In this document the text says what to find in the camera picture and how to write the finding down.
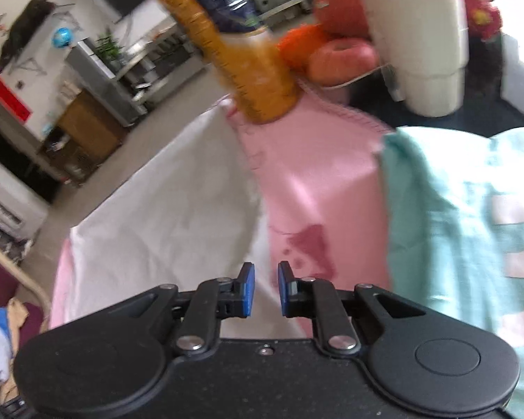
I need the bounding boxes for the dark wall hanging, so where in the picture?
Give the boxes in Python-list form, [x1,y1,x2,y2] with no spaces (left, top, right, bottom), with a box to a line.
[0,0,55,73]

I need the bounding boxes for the black table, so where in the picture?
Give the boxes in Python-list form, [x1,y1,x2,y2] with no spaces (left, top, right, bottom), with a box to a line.
[349,30,524,140]

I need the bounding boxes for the white sweatshirt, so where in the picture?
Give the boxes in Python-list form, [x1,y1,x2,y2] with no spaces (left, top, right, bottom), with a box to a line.
[63,107,274,330]

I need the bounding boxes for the orange spiky fruit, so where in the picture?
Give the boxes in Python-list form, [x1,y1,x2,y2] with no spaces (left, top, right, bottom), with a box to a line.
[277,24,333,71]

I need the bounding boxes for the silver tower speaker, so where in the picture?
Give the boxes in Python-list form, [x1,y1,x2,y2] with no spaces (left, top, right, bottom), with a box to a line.
[65,37,141,128]

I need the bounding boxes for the potted green plant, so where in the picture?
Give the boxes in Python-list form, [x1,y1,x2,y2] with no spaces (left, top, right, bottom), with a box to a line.
[95,34,124,65]

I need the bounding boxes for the orange red fruit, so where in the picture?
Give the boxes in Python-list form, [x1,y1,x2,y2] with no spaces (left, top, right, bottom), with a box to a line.
[308,38,378,88]

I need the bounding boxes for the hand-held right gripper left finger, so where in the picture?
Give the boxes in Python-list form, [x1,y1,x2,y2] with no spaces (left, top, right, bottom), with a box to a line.
[105,262,256,355]

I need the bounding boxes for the white cup green lid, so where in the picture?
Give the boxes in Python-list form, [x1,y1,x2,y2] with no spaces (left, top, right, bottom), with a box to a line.
[364,0,470,118]

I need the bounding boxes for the teal printed t-shirt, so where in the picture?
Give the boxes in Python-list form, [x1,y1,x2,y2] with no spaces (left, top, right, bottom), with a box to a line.
[380,126,524,419]

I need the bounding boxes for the beige pants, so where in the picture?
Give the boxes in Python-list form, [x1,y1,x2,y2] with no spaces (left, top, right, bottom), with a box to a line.
[0,297,30,402]

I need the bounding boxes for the pink printed blanket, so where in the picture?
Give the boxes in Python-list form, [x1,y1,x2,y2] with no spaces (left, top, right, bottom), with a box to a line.
[48,91,396,341]

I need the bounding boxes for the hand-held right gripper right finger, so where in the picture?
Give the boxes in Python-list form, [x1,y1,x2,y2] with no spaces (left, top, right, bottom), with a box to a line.
[277,261,426,355]

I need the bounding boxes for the red round fruit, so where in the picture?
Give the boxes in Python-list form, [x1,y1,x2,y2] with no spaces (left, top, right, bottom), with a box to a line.
[312,0,372,38]

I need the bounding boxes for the blue globe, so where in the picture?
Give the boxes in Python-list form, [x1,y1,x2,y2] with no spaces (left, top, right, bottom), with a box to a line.
[52,27,73,49]

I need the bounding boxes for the metal television stand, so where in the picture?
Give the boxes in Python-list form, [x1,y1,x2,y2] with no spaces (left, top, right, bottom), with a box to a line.
[114,0,315,112]

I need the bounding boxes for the black wire rack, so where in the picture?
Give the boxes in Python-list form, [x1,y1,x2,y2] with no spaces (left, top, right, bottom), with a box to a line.
[36,126,102,184]

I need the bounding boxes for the orange juice bottle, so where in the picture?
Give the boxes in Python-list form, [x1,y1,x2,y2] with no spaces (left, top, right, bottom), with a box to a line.
[144,0,302,124]

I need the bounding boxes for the dragon fruit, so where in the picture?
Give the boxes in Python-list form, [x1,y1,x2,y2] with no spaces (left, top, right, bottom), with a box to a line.
[460,0,504,43]

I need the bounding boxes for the wooden cabinet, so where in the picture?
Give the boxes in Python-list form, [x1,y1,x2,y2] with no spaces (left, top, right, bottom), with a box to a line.
[52,91,128,163]

